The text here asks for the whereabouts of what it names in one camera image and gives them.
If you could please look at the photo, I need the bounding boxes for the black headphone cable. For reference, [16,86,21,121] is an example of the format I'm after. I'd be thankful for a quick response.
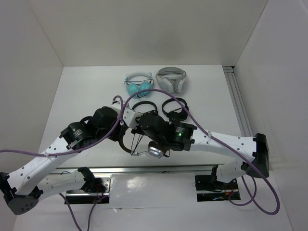
[129,131,169,158]

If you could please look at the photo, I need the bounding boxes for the brown silver headphones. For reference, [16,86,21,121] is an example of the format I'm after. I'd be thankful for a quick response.
[118,135,171,159]

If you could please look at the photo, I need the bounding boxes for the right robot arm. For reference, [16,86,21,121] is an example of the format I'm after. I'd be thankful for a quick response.
[135,113,269,189]

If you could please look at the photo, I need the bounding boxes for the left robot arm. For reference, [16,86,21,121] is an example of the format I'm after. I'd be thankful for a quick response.
[0,106,123,215]

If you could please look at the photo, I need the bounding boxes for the black headphones left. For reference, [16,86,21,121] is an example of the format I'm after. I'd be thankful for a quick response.
[131,101,158,116]

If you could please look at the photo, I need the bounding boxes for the black headphones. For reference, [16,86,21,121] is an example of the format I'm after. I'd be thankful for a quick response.
[161,99,188,123]
[131,101,158,116]

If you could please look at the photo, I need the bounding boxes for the black headphones right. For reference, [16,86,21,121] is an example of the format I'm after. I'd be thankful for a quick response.
[161,99,188,123]

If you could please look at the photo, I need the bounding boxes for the teal headphones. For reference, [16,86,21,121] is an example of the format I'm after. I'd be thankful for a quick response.
[124,72,154,96]

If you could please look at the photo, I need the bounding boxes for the grey white headphones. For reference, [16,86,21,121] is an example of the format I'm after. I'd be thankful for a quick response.
[155,67,187,93]

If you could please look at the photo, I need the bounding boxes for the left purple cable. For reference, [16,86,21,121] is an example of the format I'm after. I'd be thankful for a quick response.
[0,95,126,157]

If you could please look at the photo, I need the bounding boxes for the purple cable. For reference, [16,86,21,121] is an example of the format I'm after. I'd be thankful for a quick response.
[0,95,126,157]
[121,89,281,215]

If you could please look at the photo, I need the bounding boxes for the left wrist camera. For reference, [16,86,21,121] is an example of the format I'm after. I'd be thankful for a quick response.
[110,101,125,116]

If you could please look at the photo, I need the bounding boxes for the aluminium rail front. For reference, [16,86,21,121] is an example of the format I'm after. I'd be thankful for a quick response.
[52,165,217,175]

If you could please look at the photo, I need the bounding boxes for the aluminium rail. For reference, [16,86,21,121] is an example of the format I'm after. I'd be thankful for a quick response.
[52,165,217,175]
[222,66,255,137]

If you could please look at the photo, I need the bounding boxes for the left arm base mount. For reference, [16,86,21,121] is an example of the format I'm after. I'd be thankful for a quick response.
[65,167,111,205]

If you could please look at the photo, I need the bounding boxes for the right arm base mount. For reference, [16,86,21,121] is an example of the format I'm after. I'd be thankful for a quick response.
[194,170,241,202]

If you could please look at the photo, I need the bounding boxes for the aluminium rail right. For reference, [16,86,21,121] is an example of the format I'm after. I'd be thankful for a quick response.
[222,66,255,137]

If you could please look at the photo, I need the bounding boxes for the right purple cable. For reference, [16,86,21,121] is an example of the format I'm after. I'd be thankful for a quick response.
[121,89,281,215]

